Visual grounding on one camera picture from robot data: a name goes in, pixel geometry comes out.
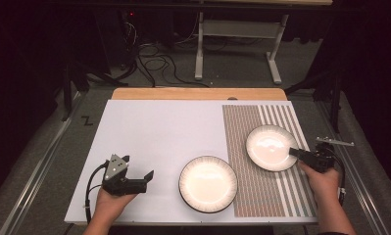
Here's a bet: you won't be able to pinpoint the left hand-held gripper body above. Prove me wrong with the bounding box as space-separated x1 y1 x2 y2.
101 154 148 197

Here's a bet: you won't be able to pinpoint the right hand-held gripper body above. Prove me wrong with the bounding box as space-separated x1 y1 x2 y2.
308 136 356 173

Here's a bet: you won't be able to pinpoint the white plate with streaked rim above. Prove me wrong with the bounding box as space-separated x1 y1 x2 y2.
178 155 238 214
245 124 299 172

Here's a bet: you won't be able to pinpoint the person's right hand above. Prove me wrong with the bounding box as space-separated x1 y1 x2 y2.
297 160 343 211

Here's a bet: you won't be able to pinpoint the person's left hand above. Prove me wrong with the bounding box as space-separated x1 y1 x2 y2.
94 186 138 219

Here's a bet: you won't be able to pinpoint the white board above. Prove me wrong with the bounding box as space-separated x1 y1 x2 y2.
64 99 318 226

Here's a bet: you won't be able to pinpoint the striped woven placemat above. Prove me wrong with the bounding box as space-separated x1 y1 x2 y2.
221 104 318 218

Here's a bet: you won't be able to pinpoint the black stand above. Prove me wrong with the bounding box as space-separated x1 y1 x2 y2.
284 70 345 134
61 62 129 122

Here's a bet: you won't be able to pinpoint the wooden table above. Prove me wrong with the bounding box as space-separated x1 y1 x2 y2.
111 87 288 102

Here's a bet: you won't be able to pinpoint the black box with red light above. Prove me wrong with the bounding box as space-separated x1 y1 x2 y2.
94 8 139 76

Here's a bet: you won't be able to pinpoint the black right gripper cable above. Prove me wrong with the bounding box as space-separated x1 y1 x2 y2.
326 146 347 208

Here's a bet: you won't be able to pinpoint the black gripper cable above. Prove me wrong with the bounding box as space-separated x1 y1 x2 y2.
84 161 108 225
326 146 347 208

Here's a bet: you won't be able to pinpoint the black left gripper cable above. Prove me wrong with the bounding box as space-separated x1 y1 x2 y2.
84 161 108 225

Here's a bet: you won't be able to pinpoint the metal floor rail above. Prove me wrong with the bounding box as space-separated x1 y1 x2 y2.
315 101 391 235
0 91 87 235

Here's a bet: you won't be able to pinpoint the black floor cables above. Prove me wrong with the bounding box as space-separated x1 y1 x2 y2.
135 42 211 88

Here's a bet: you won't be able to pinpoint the white desk frame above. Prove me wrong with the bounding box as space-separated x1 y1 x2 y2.
194 11 290 86

